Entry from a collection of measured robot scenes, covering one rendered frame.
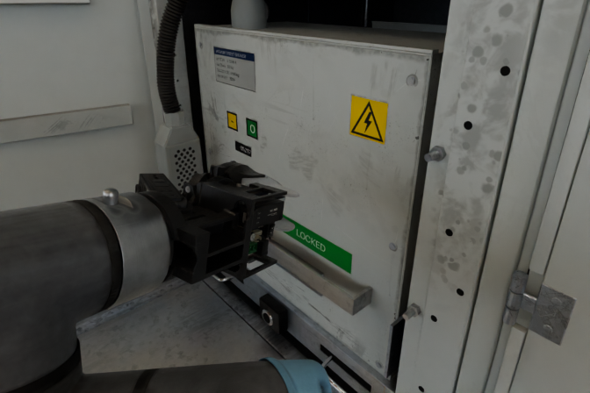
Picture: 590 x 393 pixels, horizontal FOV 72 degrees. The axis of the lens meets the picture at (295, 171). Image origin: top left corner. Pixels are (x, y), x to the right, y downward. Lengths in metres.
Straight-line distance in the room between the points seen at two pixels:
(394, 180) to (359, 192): 0.06
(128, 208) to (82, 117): 0.60
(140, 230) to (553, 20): 0.32
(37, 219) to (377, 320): 0.48
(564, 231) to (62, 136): 0.82
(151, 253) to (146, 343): 0.59
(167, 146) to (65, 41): 0.27
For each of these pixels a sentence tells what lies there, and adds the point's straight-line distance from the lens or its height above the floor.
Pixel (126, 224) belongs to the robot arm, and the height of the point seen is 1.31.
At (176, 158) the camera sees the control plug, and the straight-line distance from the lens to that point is 0.77.
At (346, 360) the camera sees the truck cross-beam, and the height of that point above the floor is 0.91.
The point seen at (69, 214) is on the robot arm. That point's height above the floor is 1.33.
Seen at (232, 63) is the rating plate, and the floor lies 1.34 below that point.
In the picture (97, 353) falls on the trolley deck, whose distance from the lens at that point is 0.89.
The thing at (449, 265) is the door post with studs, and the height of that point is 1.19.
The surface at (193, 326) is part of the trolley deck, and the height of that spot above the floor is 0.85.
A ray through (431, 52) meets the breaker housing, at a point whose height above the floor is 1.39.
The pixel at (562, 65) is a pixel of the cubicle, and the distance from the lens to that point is 0.36.
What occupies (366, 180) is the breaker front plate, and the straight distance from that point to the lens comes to 0.54.
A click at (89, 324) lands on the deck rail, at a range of 0.95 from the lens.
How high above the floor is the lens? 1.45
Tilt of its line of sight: 24 degrees down
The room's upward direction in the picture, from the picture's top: straight up
